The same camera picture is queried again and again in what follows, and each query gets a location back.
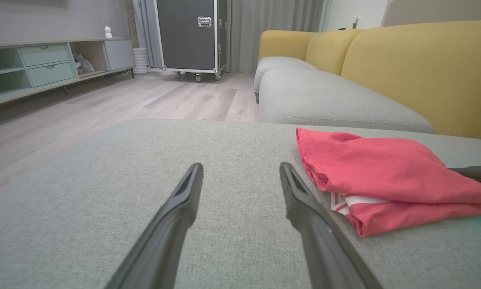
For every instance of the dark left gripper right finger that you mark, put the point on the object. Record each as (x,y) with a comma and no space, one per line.
(324,249)

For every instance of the white ribbed cylinder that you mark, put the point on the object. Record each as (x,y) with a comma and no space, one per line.
(141,61)

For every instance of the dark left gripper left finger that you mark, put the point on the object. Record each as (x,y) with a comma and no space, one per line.
(164,237)

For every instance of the white wall socket device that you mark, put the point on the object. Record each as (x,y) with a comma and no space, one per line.
(356,21)

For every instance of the red jersey with white trim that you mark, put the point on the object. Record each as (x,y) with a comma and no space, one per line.
(384,172)

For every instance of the yellow sofa armrest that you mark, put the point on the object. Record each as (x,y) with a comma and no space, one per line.
(282,42)

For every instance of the grey sofa seat cushion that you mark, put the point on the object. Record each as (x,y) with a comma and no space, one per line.
(276,66)
(324,100)

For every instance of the large grey board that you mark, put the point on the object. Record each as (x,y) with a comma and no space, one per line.
(441,11)

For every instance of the large grey sofa ottoman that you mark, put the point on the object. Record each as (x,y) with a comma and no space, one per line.
(124,192)

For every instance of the long low tv cabinet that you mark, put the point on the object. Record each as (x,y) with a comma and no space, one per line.
(7,76)

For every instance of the black flight case on wheels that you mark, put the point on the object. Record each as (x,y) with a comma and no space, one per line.
(188,36)

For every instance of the yellow sofa back cushion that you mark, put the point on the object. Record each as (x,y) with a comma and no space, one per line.
(328,48)
(425,72)

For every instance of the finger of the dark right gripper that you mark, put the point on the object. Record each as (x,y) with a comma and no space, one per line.
(479,174)

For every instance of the grey soft toy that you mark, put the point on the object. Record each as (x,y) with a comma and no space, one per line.
(84,65)

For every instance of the pale green cabinet drawer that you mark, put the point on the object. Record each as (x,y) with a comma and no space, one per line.
(51,74)
(43,54)

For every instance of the small white figurine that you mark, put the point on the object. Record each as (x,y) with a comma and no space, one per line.
(108,33)

